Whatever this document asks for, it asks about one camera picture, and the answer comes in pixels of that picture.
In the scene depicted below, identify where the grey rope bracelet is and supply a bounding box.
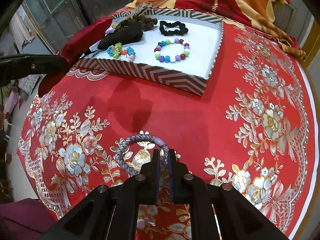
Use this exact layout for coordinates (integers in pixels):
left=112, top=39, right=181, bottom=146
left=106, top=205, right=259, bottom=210
left=114, top=134, right=170, bottom=177

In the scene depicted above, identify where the red velvet bow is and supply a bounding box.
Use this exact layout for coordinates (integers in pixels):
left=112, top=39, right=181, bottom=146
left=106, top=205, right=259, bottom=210
left=36, top=16, right=112, bottom=97

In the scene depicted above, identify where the black headband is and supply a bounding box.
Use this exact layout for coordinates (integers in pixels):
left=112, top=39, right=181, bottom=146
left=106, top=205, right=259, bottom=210
left=98, top=22, right=143, bottom=50

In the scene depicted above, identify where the multicolour bead bracelet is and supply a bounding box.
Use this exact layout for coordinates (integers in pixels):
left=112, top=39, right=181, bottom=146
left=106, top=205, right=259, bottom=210
left=153, top=38, right=190, bottom=64

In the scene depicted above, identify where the leopard print bow scrunchie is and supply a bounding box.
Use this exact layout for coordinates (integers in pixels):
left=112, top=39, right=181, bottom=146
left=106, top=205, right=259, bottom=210
left=111, top=3, right=158, bottom=31

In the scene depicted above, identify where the black scrunchie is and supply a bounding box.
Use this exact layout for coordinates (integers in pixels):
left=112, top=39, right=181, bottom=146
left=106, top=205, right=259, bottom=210
left=159, top=21, right=189, bottom=36

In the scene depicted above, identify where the metal glass door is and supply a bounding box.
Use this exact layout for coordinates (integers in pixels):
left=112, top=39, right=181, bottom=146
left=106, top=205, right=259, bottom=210
left=22, top=0, right=156, bottom=53

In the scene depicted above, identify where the red floral table cloth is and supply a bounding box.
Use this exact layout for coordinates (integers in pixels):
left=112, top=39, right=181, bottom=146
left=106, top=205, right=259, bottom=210
left=17, top=24, right=319, bottom=239

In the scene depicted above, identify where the striped white tray box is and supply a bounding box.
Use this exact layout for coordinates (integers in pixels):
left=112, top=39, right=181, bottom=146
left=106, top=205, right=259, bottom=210
left=75, top=9, right=223, bottom=96

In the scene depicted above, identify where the orange red folded blanket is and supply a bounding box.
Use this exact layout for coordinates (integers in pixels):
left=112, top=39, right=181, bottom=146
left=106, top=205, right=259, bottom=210
left=127, top=0, right=306, bottom=60

